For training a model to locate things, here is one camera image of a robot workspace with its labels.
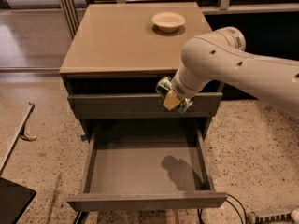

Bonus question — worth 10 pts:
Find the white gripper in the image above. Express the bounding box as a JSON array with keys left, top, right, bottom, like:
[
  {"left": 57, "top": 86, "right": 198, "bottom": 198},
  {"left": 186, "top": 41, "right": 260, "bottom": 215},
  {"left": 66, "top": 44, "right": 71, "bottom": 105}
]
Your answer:
[{"left": 163, "top": 66, "right": 209, "bottom": 110}]

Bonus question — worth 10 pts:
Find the green soda can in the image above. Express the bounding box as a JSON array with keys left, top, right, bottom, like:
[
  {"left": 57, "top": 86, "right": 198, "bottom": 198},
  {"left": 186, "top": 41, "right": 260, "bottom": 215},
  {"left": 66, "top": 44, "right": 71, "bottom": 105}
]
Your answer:
[{"left": 155, "top": 77, "right": 193, "bottom": 113}]

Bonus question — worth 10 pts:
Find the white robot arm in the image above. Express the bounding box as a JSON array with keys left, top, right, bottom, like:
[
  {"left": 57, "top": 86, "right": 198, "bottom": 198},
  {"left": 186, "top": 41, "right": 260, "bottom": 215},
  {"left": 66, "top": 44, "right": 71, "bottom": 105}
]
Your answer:
[{"left": 164, "top": 27, "right": 299, "bottom": 118}]

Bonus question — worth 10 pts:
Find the open grey middle drawer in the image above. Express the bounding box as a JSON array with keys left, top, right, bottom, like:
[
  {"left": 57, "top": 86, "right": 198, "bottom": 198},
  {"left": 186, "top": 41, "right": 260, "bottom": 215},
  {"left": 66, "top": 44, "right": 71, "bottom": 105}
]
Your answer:
[{"left": 67, "top": 131, "right": 228, "bottom": 212}]

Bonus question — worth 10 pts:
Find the grey drawer cabinet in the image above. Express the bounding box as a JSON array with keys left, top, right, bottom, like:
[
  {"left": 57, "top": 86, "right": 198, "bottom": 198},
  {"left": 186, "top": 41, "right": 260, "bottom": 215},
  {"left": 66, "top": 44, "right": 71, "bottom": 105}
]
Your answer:
[{"left": 60, "top": 3, "right": 222, "bottom": 137}]

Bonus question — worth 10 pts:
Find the white paper bowl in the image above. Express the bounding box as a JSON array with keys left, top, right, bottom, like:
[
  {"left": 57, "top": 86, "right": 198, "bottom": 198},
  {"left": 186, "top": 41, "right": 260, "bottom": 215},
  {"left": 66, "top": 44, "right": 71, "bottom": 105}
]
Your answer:
[{"left": 151, "top": 12, "right": 186, "bottom": 34}]

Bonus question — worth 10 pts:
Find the grey table edge left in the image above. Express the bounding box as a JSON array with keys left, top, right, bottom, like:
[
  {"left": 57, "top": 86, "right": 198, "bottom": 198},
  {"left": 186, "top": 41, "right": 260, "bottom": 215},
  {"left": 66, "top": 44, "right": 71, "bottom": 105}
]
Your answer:
[{"left": 0, "top": 103, "right": 37, "bottom": 175}]

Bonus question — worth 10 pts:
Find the grey power strip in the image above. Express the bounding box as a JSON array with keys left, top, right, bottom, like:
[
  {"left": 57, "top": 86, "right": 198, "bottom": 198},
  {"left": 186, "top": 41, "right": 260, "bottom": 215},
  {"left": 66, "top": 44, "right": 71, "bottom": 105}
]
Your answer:
[{"left": 248, "top": 210, "right": 292, "bottom": 224}]

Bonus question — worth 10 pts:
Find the black monitor corner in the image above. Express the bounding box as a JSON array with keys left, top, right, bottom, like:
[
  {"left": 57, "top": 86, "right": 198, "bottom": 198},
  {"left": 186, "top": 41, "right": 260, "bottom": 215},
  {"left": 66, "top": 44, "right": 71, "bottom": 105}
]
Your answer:
[{"left": 0, "top": 177, "right": 36, "bottom": 224}]

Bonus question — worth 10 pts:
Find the black power cable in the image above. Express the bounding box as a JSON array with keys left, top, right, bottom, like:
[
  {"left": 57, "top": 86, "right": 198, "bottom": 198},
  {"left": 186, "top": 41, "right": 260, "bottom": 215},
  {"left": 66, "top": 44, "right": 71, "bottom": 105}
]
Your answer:
[{"left": 197, "top": 193, "right": 249, "bottom": 224}]

